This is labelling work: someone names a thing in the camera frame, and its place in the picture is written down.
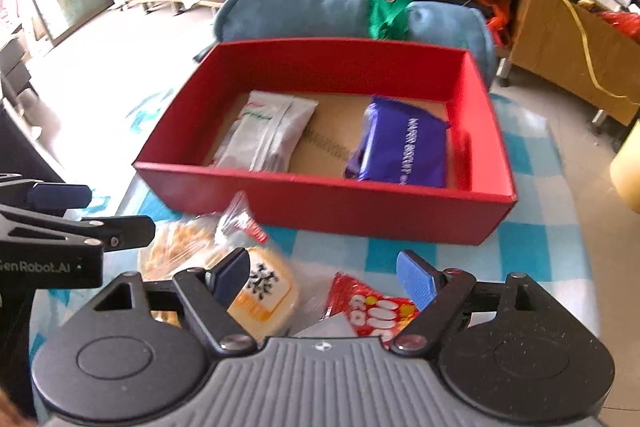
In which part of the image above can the wooden cabinet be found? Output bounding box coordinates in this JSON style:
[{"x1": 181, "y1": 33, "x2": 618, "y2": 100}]
[{"x1": 510, "y1": 0, "x2": 640, "y2": 125}]

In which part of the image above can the purple wafer biscuit packet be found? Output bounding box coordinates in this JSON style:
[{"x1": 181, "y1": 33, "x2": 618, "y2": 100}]
[{"x1": 345, "y1": 96, "x2": 451, "y2": 188}]

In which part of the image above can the blue and white checkered tablecloth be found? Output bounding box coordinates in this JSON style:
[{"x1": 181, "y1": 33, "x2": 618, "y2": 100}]
[{"x1": 30, "y1": 87, "x2": 601, "y2": 427}]

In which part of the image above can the clear packet with steamed cake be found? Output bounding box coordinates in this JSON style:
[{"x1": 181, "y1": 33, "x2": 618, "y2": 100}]
[{"x1": 215, "y1": 192, "x2": 301, "y2": 343}]

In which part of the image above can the red plastic bag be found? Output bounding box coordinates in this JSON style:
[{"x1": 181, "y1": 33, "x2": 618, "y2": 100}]
[{"x1": 597, "y1": 11, "x2": 640, "y2": 52}]

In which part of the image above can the red candy packet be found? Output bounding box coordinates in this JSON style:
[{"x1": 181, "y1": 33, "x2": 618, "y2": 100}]
[{"x1": 324, "y1": 272, "x2": 421, "y2": 350}]

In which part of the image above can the green bag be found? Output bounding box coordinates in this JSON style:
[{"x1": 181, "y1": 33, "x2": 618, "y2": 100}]
[{"x1": 367, "y1": 0, "x2": 418, "y2": 42}]

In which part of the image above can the yellow trash bin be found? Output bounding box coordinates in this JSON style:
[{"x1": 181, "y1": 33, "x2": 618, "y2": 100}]
[{"x1": 609, "y1": 119, "x2": 640, "y2": 212}]

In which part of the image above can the red cardboard box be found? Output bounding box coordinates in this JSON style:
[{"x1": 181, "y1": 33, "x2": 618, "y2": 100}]
[{"x1": 132, "y1": 38, "x2": 518, "y2": 247}]

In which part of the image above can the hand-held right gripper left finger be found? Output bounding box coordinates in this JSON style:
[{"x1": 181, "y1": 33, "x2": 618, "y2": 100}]
[{"x1": 92, "y1": 248, "x2": 257, "y2": 356}]

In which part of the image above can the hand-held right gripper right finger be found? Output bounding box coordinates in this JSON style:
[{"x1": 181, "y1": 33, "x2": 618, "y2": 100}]
[{"x1": 390, "y1": 249, "x2": 551, "y2": 355}]

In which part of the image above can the clear packet of yellow crisps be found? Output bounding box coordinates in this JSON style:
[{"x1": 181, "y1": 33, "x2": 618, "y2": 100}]
[{"x1": 136, "y1": 219, "x2": 236, "y2": 325}]

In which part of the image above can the yellow cable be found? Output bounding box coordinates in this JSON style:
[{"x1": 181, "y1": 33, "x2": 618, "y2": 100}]
[{"x1": 505, "y1": 0, "x2": 631, "y2": 100}]

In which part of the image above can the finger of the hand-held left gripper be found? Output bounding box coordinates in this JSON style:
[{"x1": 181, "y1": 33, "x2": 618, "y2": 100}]
[
  {"x1": 0, "y1": 176, "x2": 94, "y2": 211},
  {"x1": 0, "y1": 206, "x2": 157, "y2": 253}
]

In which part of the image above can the black furniture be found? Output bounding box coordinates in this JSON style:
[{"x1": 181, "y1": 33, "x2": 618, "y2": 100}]
[{"x1": 0, "y1": 97, "x2": 66, "y2": 185}]

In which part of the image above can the white and green snack packet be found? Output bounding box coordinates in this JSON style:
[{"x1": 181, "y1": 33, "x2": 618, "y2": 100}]
[{"x1": 210, "y1": 90, "x2": 320, "y2": 172}]

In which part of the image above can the blue cushion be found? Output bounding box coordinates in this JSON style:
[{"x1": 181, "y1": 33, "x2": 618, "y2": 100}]
[{"x1": 214, "y1": 0, "x2": 498, "y2": 88}]

